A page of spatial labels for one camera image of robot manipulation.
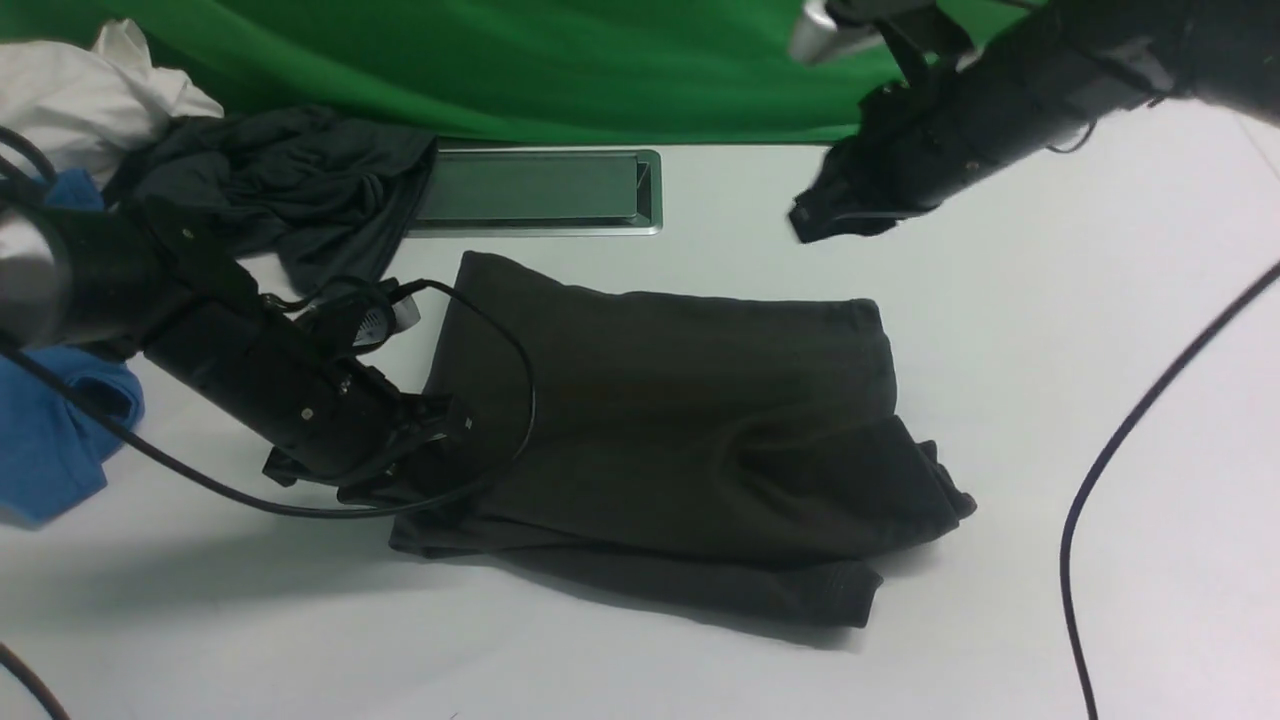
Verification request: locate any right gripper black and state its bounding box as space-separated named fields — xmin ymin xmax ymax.
xmin=788 ymin=79 xmax=1011 ymax=243

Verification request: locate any green backdrop cloth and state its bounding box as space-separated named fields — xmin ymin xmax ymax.
xmin=0 ymin=0 xmax=1046 ymax=146

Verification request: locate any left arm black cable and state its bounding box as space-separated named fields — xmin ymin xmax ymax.
xmin=0 ymin=128 xmax=538 ymax=720

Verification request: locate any metal table cable hatch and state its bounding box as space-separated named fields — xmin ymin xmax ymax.
xmin=408 ymin=149 xmax=663 ymax=238

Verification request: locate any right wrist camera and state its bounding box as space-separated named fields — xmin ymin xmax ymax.
xmin=788 ymin=0 xmax=977 ymax=86

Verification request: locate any blue t-shirt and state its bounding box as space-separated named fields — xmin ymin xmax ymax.
xmin=1 ymin=208 xmax=145 ymax=529

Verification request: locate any white crumpled garment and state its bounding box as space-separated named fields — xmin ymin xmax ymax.
xmin=1 ymin=19 xmax=224 ymax=188

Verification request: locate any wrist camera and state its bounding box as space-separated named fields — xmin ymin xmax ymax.
xmin=294 ymin=275 xmax=421 ymax=360
xmin=788 ymin=0 xmax=977 ymax=86

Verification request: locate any dark teal crumpled garment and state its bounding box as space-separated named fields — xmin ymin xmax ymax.
xmin=102 ymin=106 xmax=438 ymax=295

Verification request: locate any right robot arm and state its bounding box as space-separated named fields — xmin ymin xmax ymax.
xmin=788 ymin=1 xmax=1279 ymax=243

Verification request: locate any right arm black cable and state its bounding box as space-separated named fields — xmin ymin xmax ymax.
xmin=1060 ymin=263 xmax=1280 ymax=720

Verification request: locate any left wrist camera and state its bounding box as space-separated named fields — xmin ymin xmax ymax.
xmin=294 ymin=275 xmax=421 ymax=360

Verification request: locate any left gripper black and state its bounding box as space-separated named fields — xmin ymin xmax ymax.
xmin=262 ymin=355 xmax=474 ymax=506

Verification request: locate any gray long-sleeved shirt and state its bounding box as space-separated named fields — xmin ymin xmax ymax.
xmin=389 ymin=252 xmax=977 ymax=628

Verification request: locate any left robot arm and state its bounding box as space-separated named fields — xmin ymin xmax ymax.
xmin=3 ymin=200 xmax=474 ymax=511

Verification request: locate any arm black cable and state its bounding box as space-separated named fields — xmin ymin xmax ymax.
xmin=0 ymin=128 xmax=538 ymax=720
xmin=1060 ymin=263 xmax=1280 ymax=720

